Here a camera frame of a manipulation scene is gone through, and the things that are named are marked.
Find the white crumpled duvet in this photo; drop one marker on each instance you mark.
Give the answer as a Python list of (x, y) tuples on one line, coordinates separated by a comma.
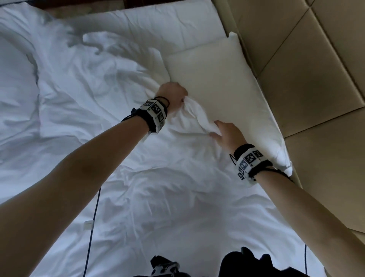
[(15, 94)]

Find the beige padded headboard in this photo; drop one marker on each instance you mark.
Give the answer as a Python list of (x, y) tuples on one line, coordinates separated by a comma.
[(313, 71)]

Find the white bed sheet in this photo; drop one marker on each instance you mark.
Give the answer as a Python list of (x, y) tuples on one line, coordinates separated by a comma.
[(176, 199)]

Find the person's left forearm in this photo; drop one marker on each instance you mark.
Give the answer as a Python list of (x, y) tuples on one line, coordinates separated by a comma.
[(74, 185)]

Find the person's right thumb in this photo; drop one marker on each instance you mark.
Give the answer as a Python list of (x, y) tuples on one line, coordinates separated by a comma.
[(216, 135)]

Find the person's left hand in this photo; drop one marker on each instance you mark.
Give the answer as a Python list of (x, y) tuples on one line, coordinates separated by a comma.
[(171, 95)]

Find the black white marker wrist tracker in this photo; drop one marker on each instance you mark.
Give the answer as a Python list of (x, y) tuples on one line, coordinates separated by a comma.
[(152, 112), (251, 161)]

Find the white pillowcase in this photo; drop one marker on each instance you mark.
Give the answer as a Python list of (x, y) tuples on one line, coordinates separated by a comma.
[(114, 94)]

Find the black chest-mounted device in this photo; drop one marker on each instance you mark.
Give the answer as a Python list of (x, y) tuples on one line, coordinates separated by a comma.
[(164, 266)]

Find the person's left fingers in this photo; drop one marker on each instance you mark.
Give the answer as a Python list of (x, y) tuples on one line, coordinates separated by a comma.
[(181, 94)]

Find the cream bare pillow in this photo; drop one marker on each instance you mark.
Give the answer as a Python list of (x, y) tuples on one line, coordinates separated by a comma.
[(225, 85)]

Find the person's right forearm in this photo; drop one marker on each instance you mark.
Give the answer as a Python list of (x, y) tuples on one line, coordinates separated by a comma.
[(308, 217)]

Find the white flat pillow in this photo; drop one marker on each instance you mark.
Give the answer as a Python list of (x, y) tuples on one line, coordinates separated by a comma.
[(171, 22)]

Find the black elastic wrist band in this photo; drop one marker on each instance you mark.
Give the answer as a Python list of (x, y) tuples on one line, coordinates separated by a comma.
[(164, 100)]

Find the person's black clothing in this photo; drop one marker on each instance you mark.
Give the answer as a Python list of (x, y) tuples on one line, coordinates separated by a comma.
[(256, 264)]

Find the person's right hand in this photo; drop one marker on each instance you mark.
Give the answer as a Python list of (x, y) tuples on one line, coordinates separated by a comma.
[(231, 136)]

